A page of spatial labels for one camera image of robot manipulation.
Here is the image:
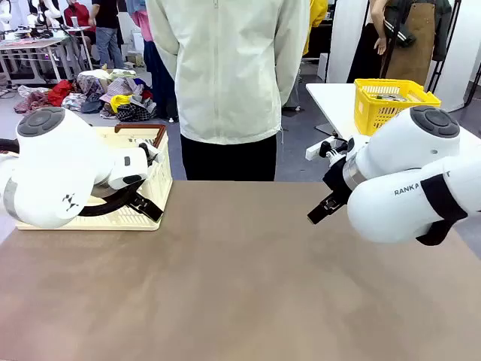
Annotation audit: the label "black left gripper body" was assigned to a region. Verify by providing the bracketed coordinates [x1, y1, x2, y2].
[77, 180, 147, 218]

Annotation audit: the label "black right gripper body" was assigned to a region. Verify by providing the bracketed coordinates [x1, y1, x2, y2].
[322, 157, 356, 200]

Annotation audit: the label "yellow plastic basket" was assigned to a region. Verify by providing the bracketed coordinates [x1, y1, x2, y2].
[353, 77, 443, 137]

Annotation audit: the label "white side table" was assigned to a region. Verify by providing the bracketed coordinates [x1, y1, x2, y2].
[305, 82, 481, 151]

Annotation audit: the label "black checkered cloth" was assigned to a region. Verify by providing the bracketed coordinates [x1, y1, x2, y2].
[115, 100, 158, 123]

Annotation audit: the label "dark blue cloth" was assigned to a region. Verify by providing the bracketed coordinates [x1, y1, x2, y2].
[80, 98, 104, 114]

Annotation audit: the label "yellow cloth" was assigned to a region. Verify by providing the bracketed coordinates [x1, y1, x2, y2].
[110, 94, 135, 114]

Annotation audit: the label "white blue floral cloth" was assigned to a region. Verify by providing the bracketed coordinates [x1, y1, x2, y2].
[61, 92, 88, 112]

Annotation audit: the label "purple patterned cloth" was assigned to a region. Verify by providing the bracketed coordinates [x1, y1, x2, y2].
[77, 71, 110, 101]

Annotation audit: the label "red cloth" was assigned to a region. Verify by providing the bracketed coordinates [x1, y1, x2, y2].
[47, 79, 74, 108]

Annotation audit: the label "person in black dress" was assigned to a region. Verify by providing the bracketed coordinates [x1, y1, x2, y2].
[347, 0, 390, 84]

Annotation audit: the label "pink plaid cloth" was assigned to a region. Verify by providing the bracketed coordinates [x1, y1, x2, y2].
[14, 89, 52, 117]

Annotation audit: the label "brown apron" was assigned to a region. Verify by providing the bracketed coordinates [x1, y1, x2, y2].
[386, 2, 437, 88]

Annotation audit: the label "white partition panel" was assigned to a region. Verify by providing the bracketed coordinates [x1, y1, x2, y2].
[325, 0, 379, 84]
[431, 0, 481, 113]

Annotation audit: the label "person in cream jacket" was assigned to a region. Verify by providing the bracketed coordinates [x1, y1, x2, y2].
[145, 0, 312, 182]

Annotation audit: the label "person black shirt blue jeans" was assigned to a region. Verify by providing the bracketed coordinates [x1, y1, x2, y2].
[88, 0, 125, 71]

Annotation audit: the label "person in yellow jacket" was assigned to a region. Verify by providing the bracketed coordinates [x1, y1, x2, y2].
[302, 0, 328, 57]

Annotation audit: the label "grey work table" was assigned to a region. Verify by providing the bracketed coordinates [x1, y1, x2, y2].
[0, 26, 95, 86]

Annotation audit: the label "person pink top navy skirt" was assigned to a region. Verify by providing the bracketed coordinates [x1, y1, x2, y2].
[126, 0, 180, 122]

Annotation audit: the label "dark striped jacket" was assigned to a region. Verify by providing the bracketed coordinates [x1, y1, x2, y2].
[383, 0, 454, 62]

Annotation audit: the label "person in red top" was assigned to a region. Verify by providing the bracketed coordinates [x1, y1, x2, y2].
[62, 0, 97, 46]

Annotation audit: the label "cream shopping basket brown handles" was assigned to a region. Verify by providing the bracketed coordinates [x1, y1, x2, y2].
[14, 123, 174, 231]

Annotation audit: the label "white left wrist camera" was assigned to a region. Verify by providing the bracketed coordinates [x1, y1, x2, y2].
[110, 138, 166, 191]

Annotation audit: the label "black right arm cable sleeve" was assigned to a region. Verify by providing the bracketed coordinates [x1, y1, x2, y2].
[415, 171, 470, 247]

